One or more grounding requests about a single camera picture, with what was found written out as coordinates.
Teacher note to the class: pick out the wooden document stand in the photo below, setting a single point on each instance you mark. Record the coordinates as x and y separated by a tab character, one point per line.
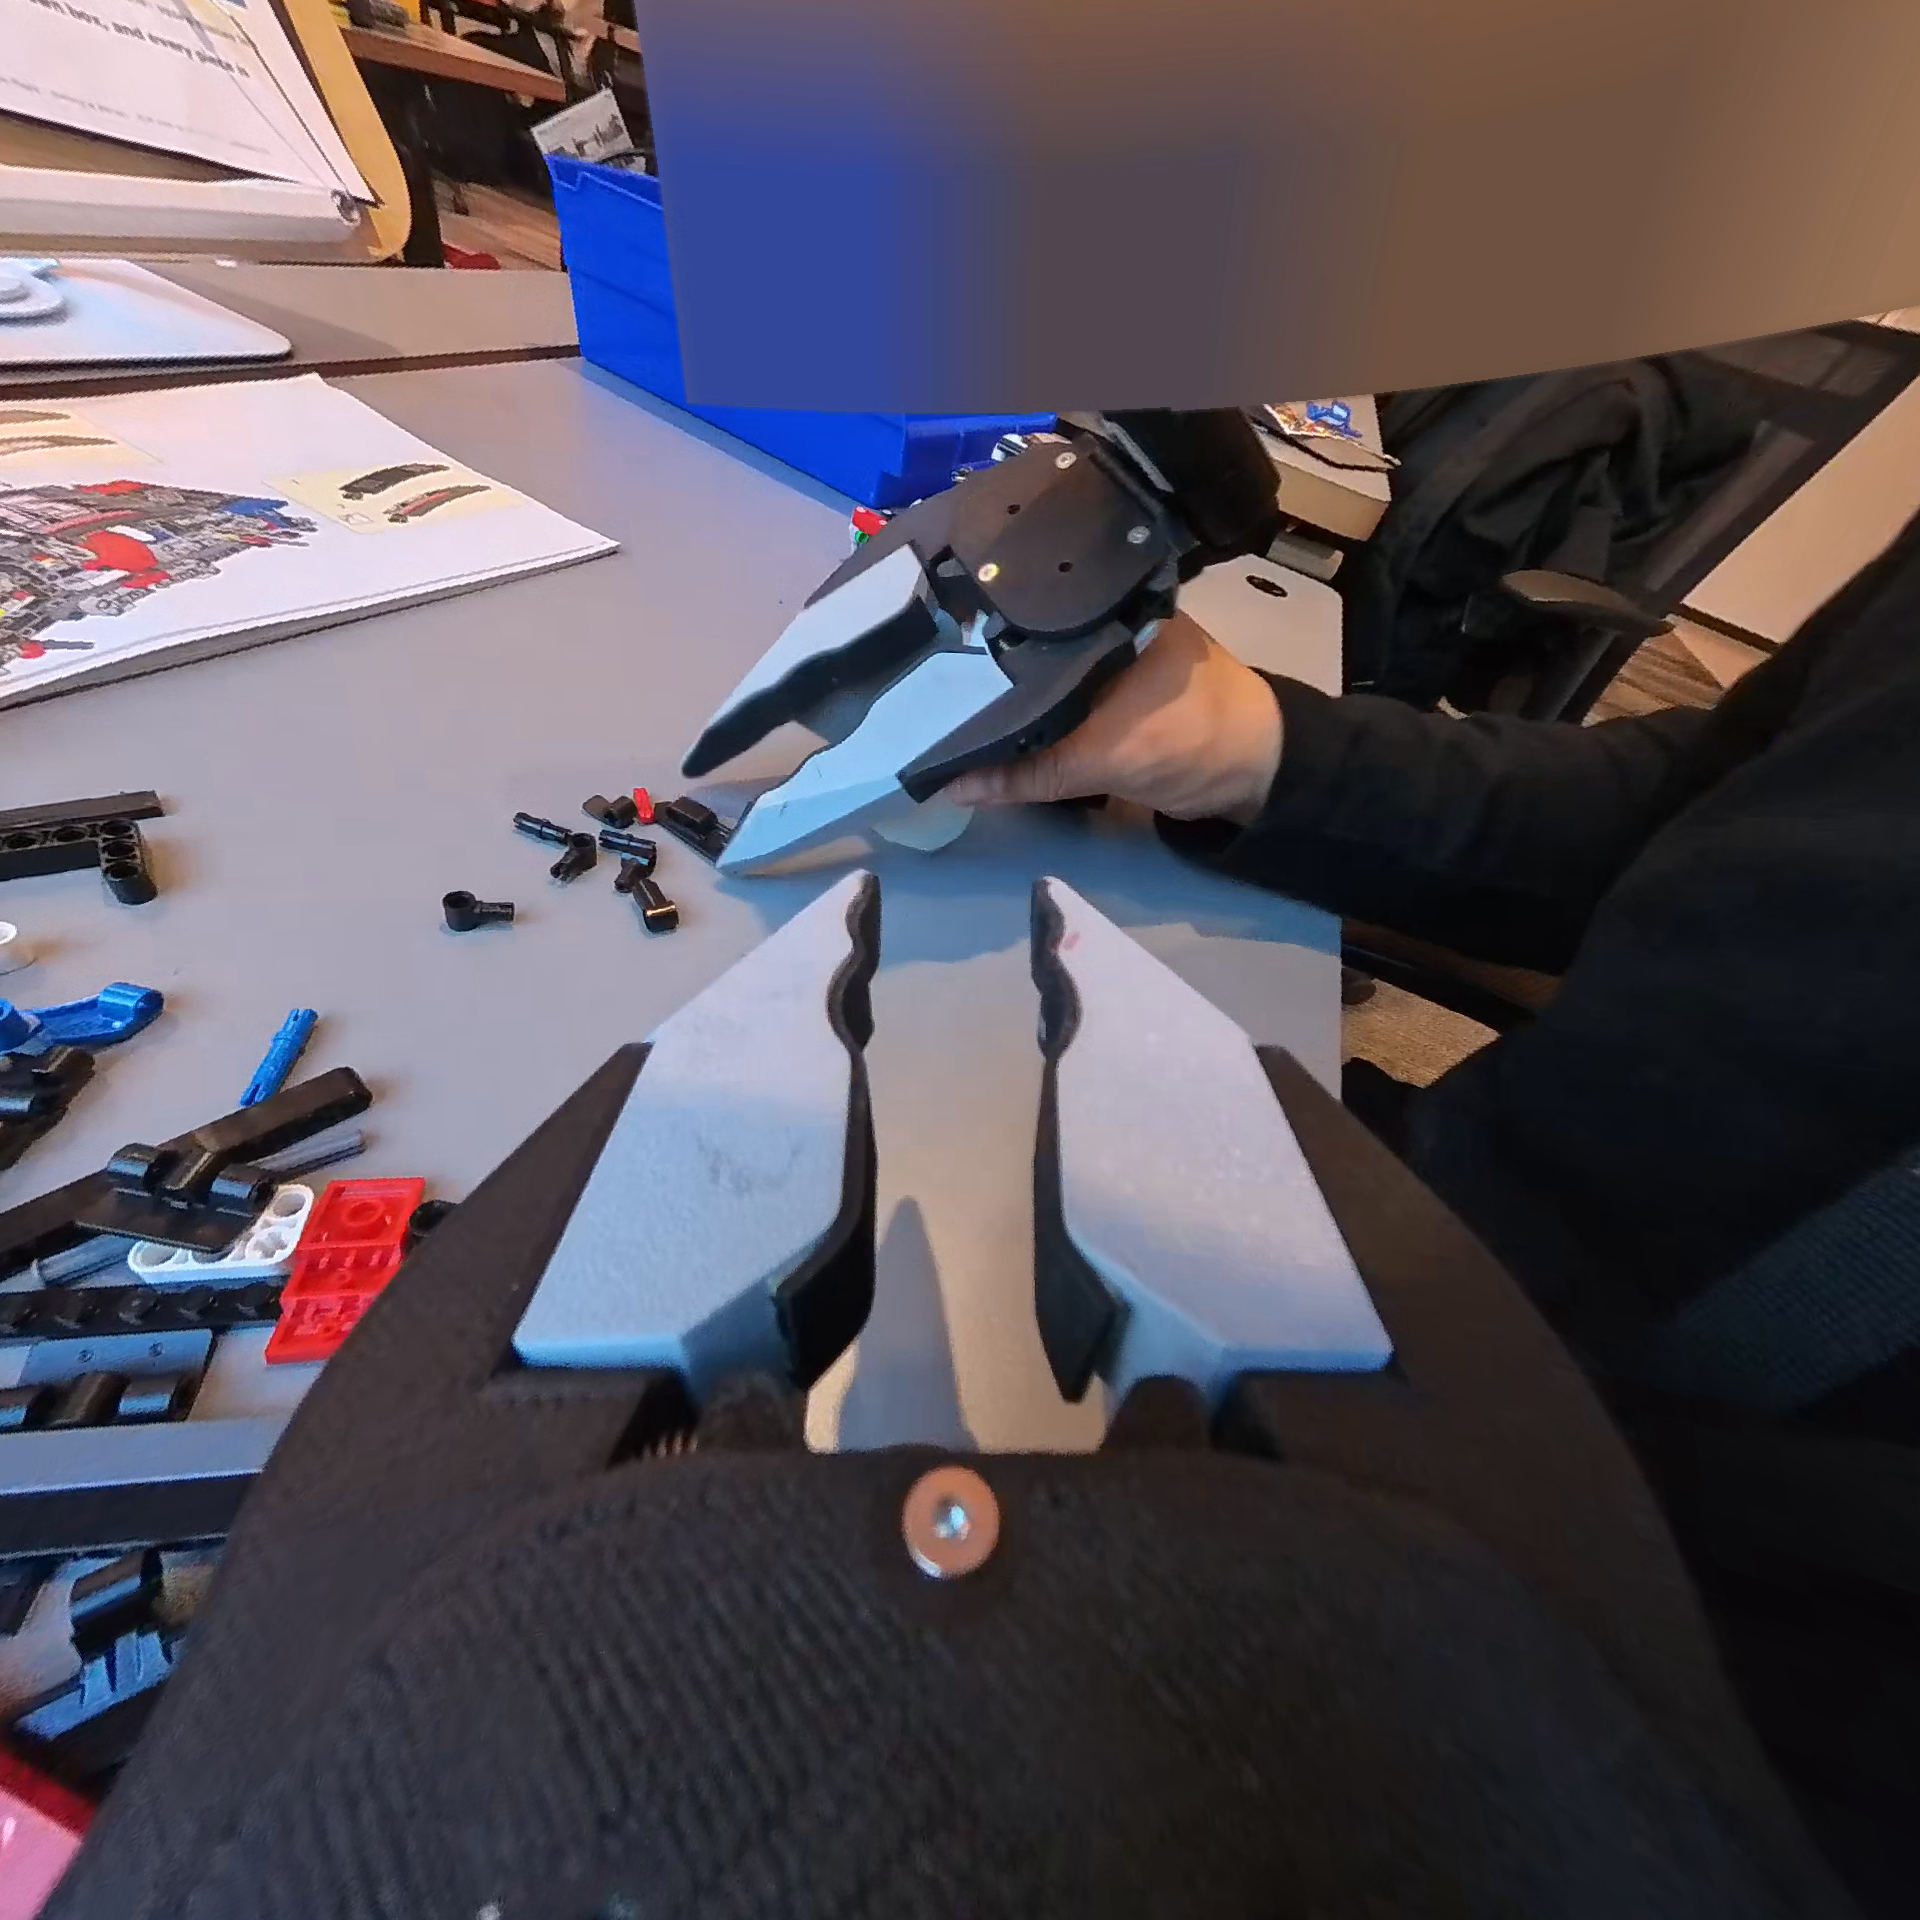
359	149

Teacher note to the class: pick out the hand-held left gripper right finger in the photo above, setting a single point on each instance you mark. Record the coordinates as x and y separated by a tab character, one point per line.
1199	1184

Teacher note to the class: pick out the black jacket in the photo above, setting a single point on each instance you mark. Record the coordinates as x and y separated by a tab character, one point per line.
1501	479

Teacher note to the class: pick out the person's right hand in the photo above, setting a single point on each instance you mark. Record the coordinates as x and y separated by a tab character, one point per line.
1183	722

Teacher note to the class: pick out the colourful sticker sheet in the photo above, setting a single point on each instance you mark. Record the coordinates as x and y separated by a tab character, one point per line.
1327	421

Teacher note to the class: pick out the pile of toy bricks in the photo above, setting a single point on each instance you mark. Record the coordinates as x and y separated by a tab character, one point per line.
150	1201

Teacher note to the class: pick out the small printed sign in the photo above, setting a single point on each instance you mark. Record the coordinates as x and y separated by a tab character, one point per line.
594	132

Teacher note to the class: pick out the person's black sweater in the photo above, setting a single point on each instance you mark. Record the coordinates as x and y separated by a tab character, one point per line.
1723	1125

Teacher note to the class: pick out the open instruction booklet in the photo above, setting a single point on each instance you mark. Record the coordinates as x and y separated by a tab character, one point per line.
450	554

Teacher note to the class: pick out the black mesh office chair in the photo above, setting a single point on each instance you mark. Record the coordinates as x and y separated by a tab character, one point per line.
1560	600

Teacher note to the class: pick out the printed instruction sheet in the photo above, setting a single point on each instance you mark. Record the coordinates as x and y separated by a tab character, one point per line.
150	92

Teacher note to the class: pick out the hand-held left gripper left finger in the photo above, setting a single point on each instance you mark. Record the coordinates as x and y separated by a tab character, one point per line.
706	1184

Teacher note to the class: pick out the blue plastic bin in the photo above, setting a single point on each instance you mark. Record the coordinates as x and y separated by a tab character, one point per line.
616	269

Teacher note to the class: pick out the black connector brick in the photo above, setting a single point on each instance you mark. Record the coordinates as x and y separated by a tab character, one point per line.
692	822

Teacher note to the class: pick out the person's right forearm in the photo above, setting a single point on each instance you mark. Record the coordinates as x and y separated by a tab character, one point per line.
1501	810

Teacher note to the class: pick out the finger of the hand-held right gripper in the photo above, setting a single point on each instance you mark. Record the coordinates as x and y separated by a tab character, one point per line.
871	765
809	660

